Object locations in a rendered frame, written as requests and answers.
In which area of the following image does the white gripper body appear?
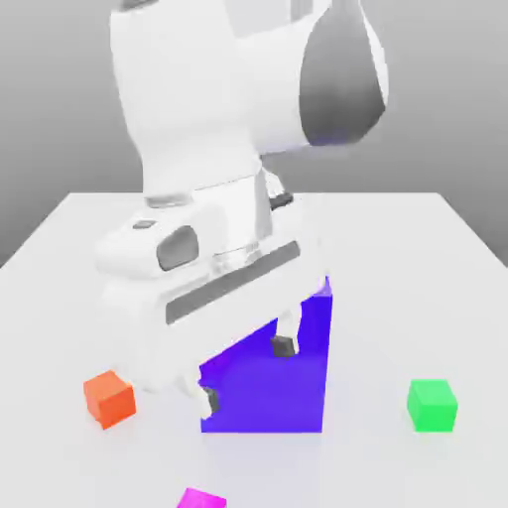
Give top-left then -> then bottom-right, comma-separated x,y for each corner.
99,232 -> 331,394

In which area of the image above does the small orange cube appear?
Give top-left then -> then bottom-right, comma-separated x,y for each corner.
82,369 -> 138,432

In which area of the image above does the small magenta cube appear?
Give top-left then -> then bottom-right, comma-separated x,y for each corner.
176,486 -> 228,508

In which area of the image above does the small green cube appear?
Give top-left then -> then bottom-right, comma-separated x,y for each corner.
405,378 -> 459,434

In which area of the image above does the large blue box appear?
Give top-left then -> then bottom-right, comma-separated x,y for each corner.
197,275 -> 333,435

